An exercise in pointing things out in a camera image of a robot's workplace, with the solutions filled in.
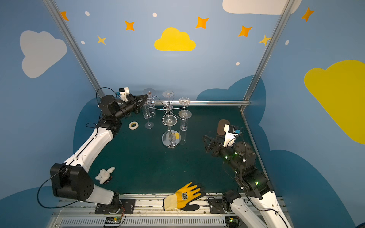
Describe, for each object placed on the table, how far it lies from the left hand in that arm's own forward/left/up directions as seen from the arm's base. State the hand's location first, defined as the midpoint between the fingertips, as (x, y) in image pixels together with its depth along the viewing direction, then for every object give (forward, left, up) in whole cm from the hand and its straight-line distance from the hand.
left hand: (147, 94), depth 71 cm
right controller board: (-50, -46, -43) cm, 80 cm away
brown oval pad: (+8, -47, -34) cm, 58 cm away
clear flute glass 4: (-9, -11, -28) cm, 32 cm away
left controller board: (-51, +18, -44) cm, 69 cm away
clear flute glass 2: (+5, -19, -10) cm, 22 cm away
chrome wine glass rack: (-2, -13, -10) cm, 16 cm away
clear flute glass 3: (-6, -20, -8) cm, 22 cm away
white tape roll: (+8, +19, -40) cm, 45 cm away
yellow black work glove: (-41, -19, -38) cm, 59 cm away
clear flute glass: (-7, -1, -6) cm, 9 cm away
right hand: (-20, -32, -7) cm, 38 cm away
